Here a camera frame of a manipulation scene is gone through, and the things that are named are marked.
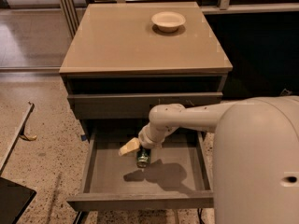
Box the open grey middle drawer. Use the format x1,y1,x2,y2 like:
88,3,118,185
67,129,214,211

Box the black monitor corner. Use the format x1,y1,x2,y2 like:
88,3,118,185
0,177,36,224

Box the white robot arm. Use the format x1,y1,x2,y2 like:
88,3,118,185
119,96,299,224

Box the white paper bowl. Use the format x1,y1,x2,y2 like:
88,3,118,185
151,11,186,33

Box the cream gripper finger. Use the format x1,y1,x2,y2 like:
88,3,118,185
119,137,140,156

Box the grey drawer cabinet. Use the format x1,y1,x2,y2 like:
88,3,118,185
60,2,233,135

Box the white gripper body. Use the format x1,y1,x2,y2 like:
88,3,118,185
138,123,175,149

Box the green soda can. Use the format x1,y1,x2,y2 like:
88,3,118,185
136,148,151,168

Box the grey table edge left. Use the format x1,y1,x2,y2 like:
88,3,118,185
0,102,37,175

